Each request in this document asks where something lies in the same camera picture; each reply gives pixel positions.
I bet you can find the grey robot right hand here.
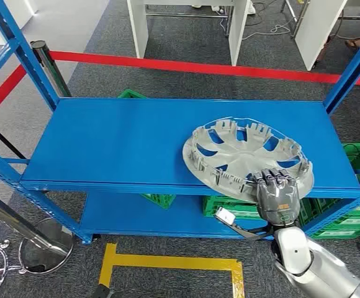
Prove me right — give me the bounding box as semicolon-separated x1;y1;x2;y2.
254;168;302;228

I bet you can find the silver plastic wheel hubcap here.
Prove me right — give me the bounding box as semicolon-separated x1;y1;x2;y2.
182;117;315;203

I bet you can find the blue metal shelf rack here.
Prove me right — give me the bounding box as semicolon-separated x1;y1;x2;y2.
0;0;360;245

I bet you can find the green plastic crate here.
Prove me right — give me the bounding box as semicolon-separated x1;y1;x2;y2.
202;194;318;226
140;193;177;210
117;88;147;100

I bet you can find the red barrier belt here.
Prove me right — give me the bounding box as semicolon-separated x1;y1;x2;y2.
49;50;360;88
0;64;28;125

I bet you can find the white desk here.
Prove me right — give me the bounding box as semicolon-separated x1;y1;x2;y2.
294;0;349;71
126;0;249;68

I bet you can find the black stool with chrome base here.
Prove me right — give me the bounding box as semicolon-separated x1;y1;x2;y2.
0;240;20;298

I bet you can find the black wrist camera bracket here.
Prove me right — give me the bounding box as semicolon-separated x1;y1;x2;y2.
229;220;275;243

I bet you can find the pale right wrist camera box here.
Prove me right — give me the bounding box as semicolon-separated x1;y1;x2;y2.
214;206;237;226

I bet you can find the white floor cable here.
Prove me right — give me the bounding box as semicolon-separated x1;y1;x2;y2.
220;0;295;41

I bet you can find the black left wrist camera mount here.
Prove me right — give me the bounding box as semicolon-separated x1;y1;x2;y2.
91;284;115;298

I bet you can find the chrome stanchion post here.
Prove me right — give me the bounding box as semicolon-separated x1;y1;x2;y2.
0;185;75;275
30;40;73;99

